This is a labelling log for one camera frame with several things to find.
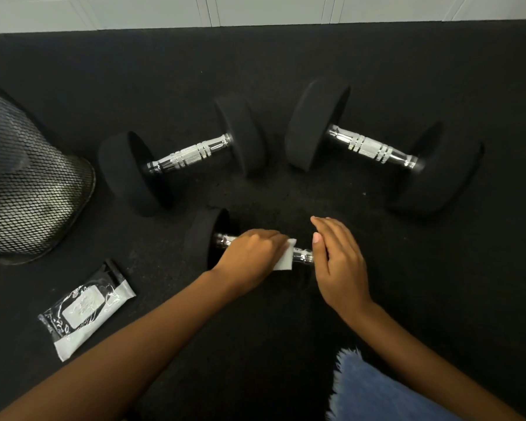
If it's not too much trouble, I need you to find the person's left hand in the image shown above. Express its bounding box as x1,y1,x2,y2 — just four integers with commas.
211,229,290,299

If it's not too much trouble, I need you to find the person's right forearm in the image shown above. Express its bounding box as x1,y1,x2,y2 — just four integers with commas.
340,301,526,421

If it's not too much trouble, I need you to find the blue fuzzy cloth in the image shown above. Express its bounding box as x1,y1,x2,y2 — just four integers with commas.
326,348,463,421

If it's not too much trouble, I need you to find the person's left forearm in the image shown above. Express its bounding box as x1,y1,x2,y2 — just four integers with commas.
0,268,244,421

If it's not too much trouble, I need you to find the small black dumbbell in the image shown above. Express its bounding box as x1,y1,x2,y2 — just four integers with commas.
185,208,317,282

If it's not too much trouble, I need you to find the black mesh wastebasket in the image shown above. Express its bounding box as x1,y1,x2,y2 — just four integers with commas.
0,68,97,265

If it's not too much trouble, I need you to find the black and white wipes packet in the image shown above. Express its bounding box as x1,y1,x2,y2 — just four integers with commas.
38,259,136,363

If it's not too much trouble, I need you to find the white wipe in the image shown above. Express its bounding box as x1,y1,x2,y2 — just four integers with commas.
273,239,298,272

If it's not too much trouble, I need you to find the person's right hand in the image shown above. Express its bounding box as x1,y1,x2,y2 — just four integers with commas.
310,216,374,323

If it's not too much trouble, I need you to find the large black dumbbell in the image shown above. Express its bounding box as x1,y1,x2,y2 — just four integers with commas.
98,95,267,217
284,76,486,215

